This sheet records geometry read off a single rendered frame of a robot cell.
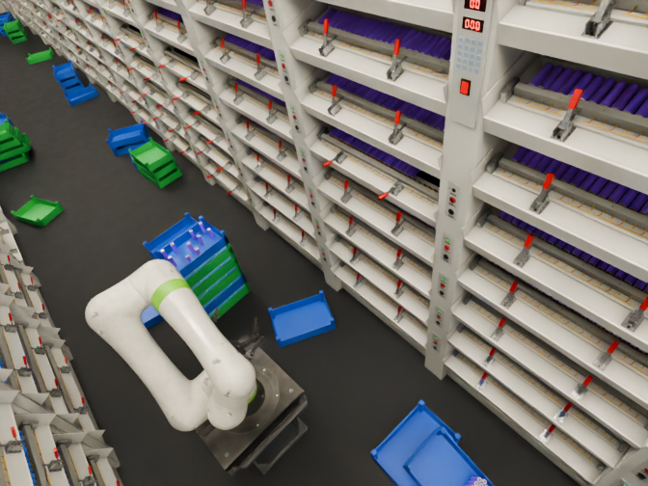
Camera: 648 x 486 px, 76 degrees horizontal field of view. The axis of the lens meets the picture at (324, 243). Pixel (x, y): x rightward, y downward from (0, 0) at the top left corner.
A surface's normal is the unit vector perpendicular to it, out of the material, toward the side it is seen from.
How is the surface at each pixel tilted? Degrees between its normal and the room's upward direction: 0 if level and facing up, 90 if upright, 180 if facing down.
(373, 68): 18
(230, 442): 1
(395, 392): 0
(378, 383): 0
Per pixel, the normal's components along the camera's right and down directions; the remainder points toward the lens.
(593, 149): -0.36, -0.47
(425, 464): 0.07, -0.48
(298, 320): -0.14, -0.67
